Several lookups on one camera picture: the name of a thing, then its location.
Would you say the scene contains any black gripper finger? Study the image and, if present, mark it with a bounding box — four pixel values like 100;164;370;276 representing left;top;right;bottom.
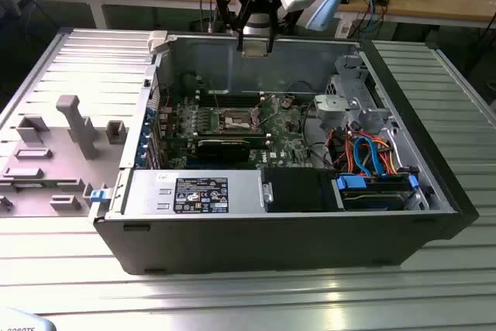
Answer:
215;0;253;53
267;7;281;55

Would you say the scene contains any silver CPU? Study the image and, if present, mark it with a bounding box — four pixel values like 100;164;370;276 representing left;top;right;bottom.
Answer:
242;39;269;59

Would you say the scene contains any metal locking lever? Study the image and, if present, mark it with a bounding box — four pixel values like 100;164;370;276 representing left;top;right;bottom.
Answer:
208;78;222;115

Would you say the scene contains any black RAM slot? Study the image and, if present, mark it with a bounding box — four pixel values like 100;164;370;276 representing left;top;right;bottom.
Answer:
189;128;271;142
196;89;267;108

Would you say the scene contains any CPU socket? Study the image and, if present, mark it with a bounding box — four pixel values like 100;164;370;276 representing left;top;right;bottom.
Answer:
219;109;259;131

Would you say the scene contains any white printed label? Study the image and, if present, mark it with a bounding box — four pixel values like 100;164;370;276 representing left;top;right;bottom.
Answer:
335;16;363;40

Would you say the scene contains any beige case latch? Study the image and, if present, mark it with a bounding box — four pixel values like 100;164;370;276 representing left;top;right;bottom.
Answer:
148;30;171;55

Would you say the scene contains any grey metal drive cage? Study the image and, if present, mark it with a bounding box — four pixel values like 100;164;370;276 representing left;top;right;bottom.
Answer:
332;53;391;125

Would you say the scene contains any green motherboard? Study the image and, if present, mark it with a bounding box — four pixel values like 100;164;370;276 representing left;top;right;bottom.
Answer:
153;92;329;171

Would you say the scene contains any black graphics card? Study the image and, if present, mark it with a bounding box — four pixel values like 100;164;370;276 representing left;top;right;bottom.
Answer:
195;136;251;164

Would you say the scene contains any hard disk in blue carrier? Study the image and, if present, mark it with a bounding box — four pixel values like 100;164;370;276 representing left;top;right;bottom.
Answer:
336;175;419;212

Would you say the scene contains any silver power supply unit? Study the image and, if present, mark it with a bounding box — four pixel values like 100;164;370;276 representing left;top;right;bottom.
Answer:
123;170;268;218

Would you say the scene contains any black PC case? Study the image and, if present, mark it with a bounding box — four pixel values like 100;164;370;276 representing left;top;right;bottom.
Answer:
88;30;480;276

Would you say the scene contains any blue case latch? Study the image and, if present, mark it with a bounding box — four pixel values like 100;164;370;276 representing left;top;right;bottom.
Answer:
89;188;112;204

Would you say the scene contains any grey parts rack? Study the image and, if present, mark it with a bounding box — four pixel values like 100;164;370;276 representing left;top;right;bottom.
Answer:
0;94;131;218

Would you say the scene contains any white labelled device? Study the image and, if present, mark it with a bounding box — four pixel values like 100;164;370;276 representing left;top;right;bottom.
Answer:
0;306;58;331

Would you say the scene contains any blue wire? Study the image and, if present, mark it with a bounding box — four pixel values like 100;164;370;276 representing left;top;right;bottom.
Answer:
352;135;387;179

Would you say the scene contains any orange wire bundle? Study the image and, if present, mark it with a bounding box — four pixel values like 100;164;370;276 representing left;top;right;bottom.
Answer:
329;129;400;175

